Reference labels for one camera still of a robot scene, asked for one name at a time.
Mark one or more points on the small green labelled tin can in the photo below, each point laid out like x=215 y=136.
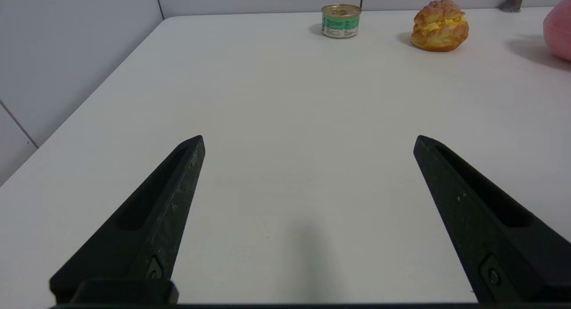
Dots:
x=341 y=22

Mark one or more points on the pink plush peach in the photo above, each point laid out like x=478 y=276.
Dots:
x=560 y=30

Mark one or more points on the small grey knob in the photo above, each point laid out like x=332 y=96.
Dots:
x=512 y=4

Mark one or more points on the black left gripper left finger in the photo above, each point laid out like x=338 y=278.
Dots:
x=151 y=226

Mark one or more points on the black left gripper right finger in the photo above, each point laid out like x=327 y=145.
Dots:
x=486 y=224

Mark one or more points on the cream puff pastry toy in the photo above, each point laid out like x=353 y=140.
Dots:
x=439 y=28

